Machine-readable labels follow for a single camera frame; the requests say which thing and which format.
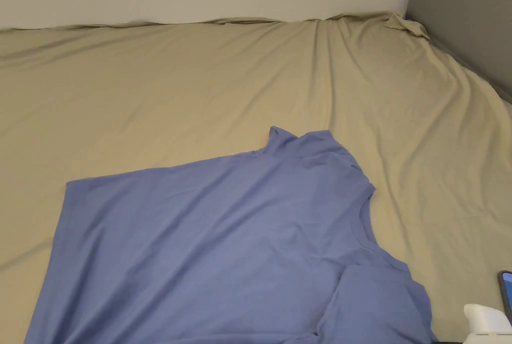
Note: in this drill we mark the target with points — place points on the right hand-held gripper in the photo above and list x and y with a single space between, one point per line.
486 322

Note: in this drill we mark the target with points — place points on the smartphone with dark case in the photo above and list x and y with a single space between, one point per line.
506 292

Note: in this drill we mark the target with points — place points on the blue t-shirt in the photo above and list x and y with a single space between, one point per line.
208 248

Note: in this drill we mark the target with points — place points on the grey padded headboard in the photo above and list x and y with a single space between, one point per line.
464 16

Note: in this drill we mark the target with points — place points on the bed with beige sheet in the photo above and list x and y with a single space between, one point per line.
160 92

